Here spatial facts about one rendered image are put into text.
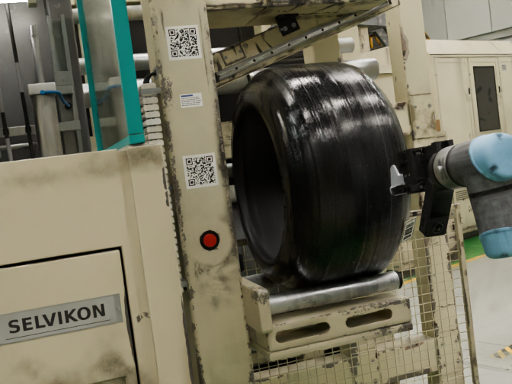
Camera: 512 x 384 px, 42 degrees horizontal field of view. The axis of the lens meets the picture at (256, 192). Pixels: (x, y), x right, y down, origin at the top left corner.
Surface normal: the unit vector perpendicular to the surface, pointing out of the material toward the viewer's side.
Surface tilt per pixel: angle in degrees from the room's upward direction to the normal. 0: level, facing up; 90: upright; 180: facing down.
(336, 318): 90
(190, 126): 90
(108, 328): 90
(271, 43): 90
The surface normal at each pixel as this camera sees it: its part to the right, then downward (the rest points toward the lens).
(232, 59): 0.29, 0.01
